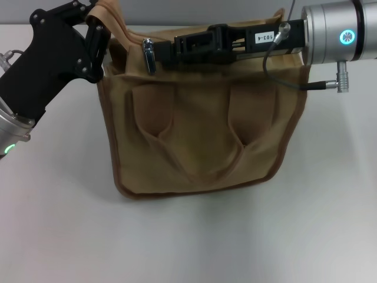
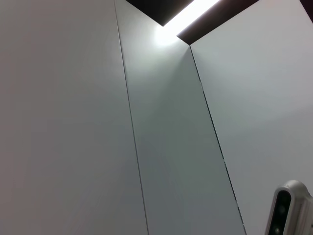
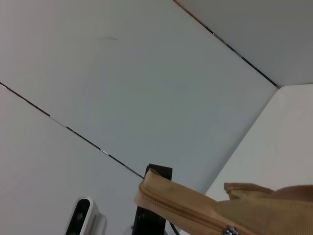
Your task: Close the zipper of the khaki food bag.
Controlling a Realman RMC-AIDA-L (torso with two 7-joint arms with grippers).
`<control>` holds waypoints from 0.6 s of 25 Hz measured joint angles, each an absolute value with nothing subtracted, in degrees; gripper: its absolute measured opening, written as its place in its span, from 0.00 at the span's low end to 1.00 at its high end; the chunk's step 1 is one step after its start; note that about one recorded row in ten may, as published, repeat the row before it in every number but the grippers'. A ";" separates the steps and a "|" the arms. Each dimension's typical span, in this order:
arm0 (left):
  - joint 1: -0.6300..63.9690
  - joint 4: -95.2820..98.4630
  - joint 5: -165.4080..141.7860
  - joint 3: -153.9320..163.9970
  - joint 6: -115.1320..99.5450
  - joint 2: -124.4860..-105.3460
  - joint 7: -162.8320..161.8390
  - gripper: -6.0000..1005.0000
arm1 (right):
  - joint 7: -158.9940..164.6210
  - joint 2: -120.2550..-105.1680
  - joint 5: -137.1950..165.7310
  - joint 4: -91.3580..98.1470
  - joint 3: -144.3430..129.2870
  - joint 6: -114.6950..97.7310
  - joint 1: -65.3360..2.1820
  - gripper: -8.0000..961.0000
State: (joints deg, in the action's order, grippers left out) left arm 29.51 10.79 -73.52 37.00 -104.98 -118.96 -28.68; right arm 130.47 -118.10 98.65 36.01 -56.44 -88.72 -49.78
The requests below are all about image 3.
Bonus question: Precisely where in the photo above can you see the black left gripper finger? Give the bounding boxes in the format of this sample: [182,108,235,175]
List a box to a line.
[133,163,173,235]

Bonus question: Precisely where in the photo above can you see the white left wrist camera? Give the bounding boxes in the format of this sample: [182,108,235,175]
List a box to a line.
[65,195,106,235]

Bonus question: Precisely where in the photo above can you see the khaki canvas food bag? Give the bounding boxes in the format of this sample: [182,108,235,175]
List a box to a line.
[134,168,313,235]

